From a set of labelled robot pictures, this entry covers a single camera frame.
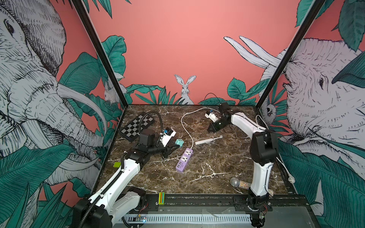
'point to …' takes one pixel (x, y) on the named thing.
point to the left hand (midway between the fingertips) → (178, 143)
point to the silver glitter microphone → (235, 182)
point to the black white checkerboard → (131, 131)
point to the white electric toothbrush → (206, 140)
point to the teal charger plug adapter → (179, 141)
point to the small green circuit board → (141, 218)
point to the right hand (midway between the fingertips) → (208, 127)
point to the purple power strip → (184, 160)
